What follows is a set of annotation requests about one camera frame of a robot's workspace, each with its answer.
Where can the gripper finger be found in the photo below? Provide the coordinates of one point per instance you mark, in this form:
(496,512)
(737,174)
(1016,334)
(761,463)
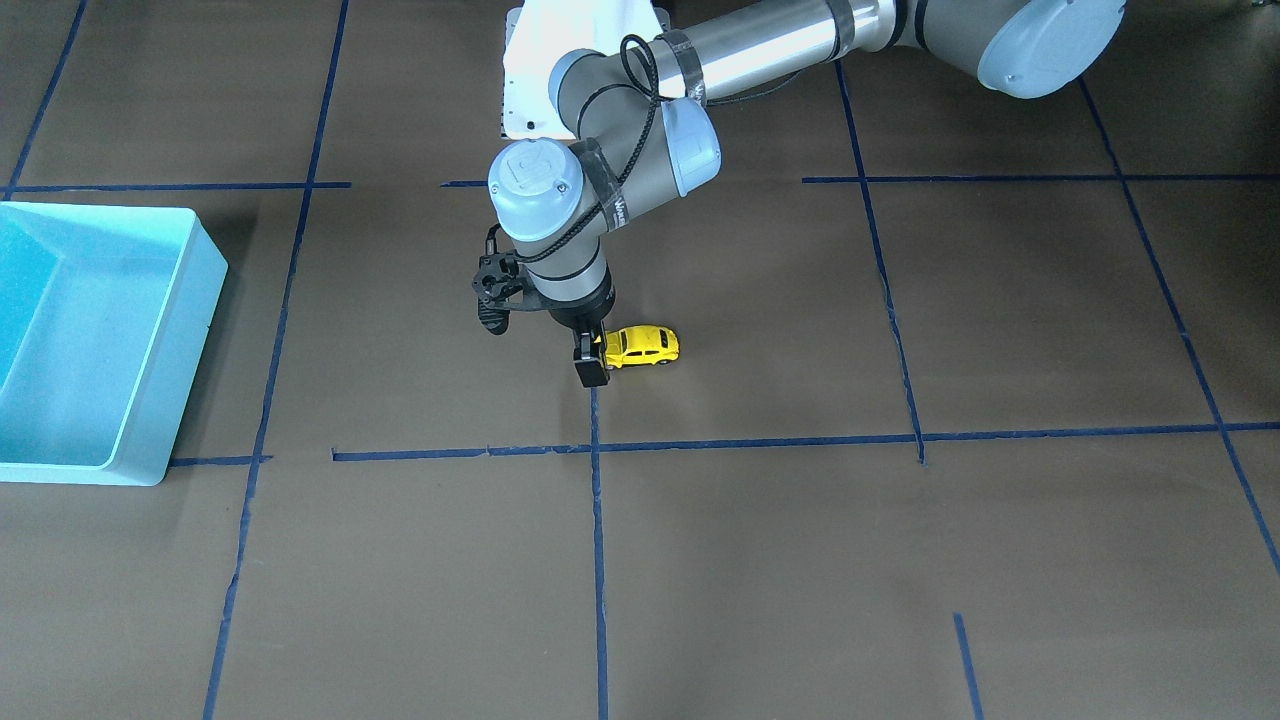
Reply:
(590,362)

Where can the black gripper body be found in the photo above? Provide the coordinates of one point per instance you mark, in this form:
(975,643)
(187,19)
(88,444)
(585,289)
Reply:
(580,316)

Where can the yellow beetle toy car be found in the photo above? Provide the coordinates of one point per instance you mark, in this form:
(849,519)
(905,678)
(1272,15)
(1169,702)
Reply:
(640,345)

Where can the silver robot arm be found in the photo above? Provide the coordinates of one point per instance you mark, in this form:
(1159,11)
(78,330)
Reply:
(606,113)

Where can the teal plastic bin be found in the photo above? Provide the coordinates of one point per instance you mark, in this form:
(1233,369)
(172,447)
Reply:
(105,311)

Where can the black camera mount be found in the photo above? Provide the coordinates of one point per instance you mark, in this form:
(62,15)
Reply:
(501,287)

